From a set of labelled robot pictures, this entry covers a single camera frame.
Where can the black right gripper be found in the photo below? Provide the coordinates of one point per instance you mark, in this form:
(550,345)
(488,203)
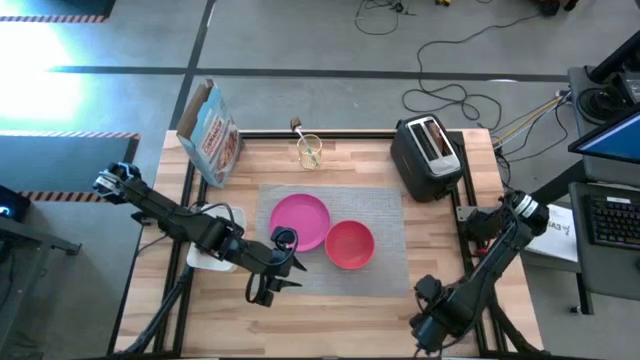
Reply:
(430,332)

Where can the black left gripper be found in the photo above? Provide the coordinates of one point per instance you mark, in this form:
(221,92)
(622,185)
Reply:
(267,262)

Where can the pink plate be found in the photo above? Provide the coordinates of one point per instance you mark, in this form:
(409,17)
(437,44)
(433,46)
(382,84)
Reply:
(300,220)

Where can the orange bowl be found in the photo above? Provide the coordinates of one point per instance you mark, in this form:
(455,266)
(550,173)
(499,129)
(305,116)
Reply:
(350,245)

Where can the grey woven placemat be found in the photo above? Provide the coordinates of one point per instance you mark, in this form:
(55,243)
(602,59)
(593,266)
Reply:
(380,280)

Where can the white plastic tray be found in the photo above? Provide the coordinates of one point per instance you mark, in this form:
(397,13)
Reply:
(200,261)

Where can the blue cinnamon squares cereal box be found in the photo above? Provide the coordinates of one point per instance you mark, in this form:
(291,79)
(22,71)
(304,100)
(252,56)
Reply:
(212,135)

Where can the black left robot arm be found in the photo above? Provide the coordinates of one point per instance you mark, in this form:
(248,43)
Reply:
(165,210)

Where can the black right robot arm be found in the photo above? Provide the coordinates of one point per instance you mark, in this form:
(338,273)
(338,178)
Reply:
(500,255)

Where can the clear ribbed glass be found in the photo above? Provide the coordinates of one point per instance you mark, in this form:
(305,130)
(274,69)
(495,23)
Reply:
(310,155)

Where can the white printed paper sheet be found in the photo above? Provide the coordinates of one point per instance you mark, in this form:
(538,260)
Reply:
(557,240)

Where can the black toaster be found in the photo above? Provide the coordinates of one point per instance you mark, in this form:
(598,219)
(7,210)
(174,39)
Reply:
(415,160)

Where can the grey workstation desk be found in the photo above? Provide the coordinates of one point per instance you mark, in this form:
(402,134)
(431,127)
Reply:
(610,275)

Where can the black keyboard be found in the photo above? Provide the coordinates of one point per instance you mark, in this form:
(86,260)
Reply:
(617,222)

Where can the dark hazard-striped floor mat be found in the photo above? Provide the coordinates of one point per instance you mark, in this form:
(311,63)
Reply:
(50,7)
(60,160)

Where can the computer monitor blue screen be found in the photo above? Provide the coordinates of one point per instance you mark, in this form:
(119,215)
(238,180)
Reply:
(610,140)

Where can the grey metal stand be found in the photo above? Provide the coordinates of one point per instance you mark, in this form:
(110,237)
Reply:
(30,240)

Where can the black box with blue light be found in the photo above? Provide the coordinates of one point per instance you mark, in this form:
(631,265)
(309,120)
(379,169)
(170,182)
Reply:
(12,205)

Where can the grey equipment cart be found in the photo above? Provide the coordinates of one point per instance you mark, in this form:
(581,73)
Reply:
(580,80)

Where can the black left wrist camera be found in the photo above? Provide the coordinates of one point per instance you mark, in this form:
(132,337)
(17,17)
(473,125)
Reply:
(284,237)

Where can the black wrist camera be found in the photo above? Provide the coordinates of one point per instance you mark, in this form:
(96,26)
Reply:
(284,237)
(429,287)

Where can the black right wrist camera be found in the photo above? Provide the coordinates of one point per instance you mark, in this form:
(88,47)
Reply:
(429,287)

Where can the black aluminium table frame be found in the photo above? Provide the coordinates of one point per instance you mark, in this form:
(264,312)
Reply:
(370,134)

